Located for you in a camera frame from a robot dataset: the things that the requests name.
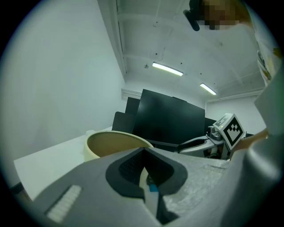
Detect person's white printed shirt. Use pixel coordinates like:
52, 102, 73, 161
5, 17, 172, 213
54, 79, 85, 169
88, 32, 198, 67
235, 22, 282, 87

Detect long ceiling light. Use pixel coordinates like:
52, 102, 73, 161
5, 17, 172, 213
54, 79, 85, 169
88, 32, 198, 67
152, 62, 184, 77
199, 83, 217, 95

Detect cream patterned bucket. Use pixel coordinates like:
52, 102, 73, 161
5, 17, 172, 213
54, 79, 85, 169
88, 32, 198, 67
83, 130, 154, 164

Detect black desktop computer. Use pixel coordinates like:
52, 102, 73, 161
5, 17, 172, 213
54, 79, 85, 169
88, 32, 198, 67
112, 97, 141, 133

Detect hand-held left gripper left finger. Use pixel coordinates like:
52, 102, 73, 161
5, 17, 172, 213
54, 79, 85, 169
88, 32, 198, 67
24, 147, 162, 227

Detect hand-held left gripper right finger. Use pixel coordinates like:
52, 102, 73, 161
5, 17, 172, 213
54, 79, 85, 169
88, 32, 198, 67
144, 147, 231, 227

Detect black head-worn camera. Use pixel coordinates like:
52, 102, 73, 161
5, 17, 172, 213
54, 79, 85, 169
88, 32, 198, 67
183, 0, 200, 31

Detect person's head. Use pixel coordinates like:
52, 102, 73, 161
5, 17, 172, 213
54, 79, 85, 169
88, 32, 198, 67
199, 0, 253, 31

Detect person's right forearm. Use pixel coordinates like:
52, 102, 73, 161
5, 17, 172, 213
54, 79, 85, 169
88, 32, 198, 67
230, 128, 269, 160

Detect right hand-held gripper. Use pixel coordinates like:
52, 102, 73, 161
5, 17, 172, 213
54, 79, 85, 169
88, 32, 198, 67
177, 113, 246, 160

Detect large curved black monitor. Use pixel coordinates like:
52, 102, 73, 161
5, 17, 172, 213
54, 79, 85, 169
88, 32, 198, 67
132, 89, 206, 149

